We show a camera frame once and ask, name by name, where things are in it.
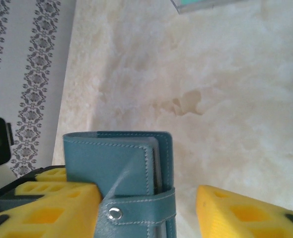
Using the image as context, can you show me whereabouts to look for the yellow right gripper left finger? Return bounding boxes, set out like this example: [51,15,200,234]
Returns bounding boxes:
[0,183,103,238]

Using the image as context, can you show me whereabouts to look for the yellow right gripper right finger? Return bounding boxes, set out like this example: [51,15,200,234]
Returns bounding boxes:
[197,184,293,238]

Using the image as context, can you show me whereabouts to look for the blue leather card holder wallet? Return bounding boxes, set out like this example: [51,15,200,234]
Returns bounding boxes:
[63,130,177,238]

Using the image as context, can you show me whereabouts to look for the clear acrylic card stand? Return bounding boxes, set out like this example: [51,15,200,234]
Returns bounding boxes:
[170,0,249,15]

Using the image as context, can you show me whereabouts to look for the green AION chip card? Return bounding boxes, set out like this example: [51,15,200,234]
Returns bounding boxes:
[180,0,213,7]

